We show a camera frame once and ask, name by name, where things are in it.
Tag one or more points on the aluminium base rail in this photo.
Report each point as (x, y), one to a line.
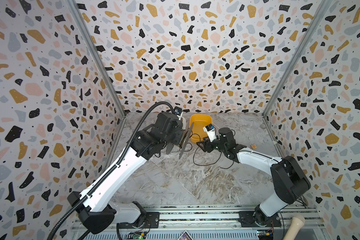
(216, 222)

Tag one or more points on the grey cable spool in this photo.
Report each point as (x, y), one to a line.
(182, 144)

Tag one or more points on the white rectangular tray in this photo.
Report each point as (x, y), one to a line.
(183, 120)

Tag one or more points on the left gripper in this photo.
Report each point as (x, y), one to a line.
(178, 139)

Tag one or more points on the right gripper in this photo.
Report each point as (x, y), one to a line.
(206, 145)

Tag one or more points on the wooden mallet handle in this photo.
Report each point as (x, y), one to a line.
(298, 221)

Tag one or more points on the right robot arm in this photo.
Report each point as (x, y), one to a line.
(290, 181)

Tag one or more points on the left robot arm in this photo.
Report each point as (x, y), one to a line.
(95, 208)

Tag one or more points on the yellow rectangular tray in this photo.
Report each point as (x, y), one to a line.
(199, 121)

